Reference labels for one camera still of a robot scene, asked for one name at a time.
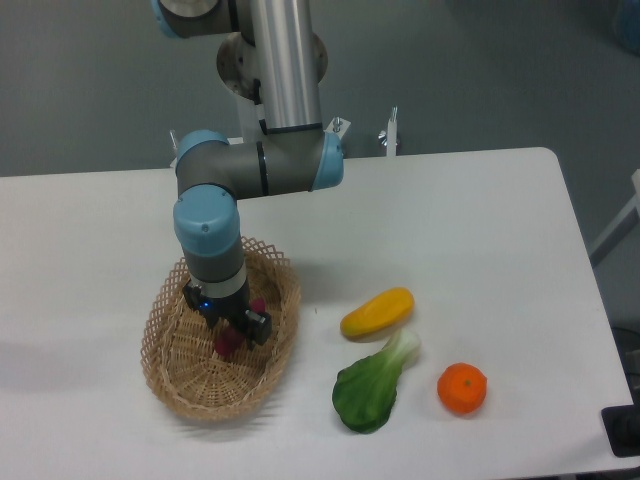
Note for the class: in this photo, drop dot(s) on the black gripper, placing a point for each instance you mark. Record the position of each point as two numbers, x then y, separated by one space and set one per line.
250 327

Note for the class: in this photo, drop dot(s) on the purple sweet potato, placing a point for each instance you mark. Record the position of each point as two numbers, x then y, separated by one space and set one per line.
230 339

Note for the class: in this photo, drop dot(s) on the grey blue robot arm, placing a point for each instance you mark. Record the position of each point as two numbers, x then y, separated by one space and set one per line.
212 177

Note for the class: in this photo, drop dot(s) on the woven wicker basket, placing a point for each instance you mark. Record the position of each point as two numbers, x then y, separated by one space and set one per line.
178 359

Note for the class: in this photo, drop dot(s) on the yellow mango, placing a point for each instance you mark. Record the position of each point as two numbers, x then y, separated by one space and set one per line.
385 310

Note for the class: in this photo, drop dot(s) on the green bok choy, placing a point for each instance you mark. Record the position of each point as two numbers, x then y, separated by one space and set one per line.
365 392

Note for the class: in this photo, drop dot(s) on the orange tangerine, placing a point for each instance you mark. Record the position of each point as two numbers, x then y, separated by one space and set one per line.
462 388

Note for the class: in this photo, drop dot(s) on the black device at table edge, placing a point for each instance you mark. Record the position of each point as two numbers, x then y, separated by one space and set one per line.
622 428

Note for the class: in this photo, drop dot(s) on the white frame at right edge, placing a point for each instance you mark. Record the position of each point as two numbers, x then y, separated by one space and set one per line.
618 228

